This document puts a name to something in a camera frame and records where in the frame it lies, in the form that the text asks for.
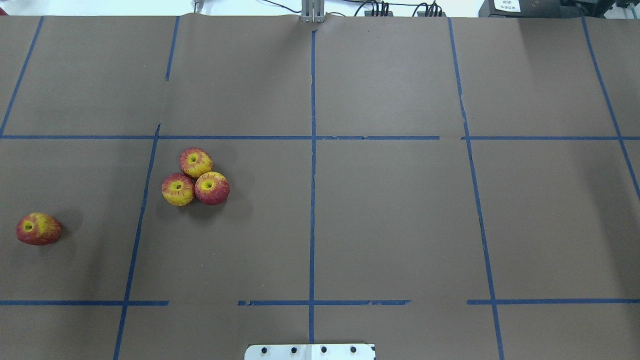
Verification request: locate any lone red yellow apple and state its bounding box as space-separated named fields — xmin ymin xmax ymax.
xmin=14 ymin=212 xmax=62 ymax=246

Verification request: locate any right red apple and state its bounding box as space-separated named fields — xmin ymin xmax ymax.
xmin=194 ymin=171 xmax=231 ymax=206

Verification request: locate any top red yellow apple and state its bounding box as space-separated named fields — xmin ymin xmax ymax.
xmin=178 ymin=146 xmax=214 ymax=179

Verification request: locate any brown paper table cover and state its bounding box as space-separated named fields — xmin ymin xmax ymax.
xmin=1 ymin=14 xmax=639 ymax=360

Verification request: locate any left yellow red apple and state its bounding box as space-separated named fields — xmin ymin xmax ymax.
xmin=161 ymin=173 xmax=195 ymax=207

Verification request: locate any black box with label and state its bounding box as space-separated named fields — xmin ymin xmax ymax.
xmin=477 ymin=0 xmax=585 ymax=19

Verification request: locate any grey aluminium post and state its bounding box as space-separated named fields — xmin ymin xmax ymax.
xmin=300 ymin=0 xmax=326 ymax=23

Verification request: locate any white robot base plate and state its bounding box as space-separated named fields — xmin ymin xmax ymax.
xmin=244 ymin=343 xmax=377 ymax=360

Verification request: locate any black cable connector left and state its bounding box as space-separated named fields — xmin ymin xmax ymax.
xmin=356 ymin=0 xmax=393 ymax=18

